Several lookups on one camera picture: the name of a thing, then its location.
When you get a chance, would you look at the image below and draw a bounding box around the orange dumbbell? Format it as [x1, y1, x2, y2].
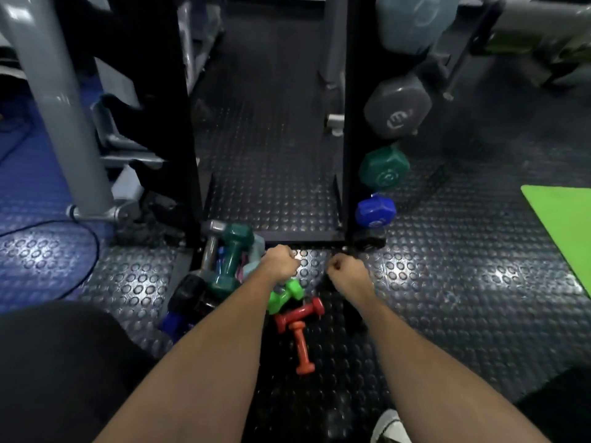
[288, 321, 316, 375]

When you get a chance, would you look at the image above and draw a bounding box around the red dumbbell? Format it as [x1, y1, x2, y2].
[275, 297, 326, 334]

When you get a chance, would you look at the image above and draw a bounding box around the green exercise mat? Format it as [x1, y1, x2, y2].
[521, 184, 591, 297]

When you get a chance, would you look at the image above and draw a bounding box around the black cable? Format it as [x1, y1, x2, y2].
[0, 219, 101, 301]

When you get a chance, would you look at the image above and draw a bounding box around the small blue floor dumbbell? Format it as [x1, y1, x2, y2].
[159, 311, 195, 343]

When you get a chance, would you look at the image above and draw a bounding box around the pale blue floor dumbbell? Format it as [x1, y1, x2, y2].
[242, 234, 267, 278]

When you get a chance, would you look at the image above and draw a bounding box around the light green dumbbell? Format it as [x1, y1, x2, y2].
[267, 279, 306, 315]

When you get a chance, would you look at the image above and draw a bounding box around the black dumbbell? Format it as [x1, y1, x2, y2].
[167, 273, 207, 319]

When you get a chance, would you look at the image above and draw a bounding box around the green racked dumbbell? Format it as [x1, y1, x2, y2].
[358, 144, 411, 190]

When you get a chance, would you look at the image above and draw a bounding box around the grey padded gym bench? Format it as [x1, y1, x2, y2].
[471, 0, 591, 83]

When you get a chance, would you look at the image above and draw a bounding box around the black dumbbell rack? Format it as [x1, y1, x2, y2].
[54, 0, 505, 254]

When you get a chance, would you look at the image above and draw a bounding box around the large pale blue racked dumbbell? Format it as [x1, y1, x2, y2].
[376, 0, 460, 55]

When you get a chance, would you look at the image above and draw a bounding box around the grey gym machine frame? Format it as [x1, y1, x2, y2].
[0, 0, 167, 236]

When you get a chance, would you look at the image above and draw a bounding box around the grey racked dumbbell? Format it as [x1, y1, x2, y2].
[363, 74, 433, 139]

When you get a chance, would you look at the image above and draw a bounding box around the person's right hand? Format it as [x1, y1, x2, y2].
[326, 253, 377, 306]

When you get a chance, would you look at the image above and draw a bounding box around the dark green floor dumbbell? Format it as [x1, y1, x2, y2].
[206, 223, 255, 299]

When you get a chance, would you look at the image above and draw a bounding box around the white shoe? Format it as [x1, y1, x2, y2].
[370, 409, 412, 443]

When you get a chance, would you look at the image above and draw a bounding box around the chrome dumbbell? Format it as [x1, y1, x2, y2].
[199, 220, 227, 275]

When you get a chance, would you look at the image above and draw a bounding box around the person's left leg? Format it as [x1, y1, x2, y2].
[0, 301, 159, 443]

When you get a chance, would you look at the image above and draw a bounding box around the person's left forearm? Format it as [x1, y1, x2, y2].
[94, 275, 277, 443]

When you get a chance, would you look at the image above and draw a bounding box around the person's right forearm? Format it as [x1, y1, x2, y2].
[359, 294, 551, 443]

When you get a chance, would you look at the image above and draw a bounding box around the person's left hand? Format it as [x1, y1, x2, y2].
[257, 245, 302, 287]

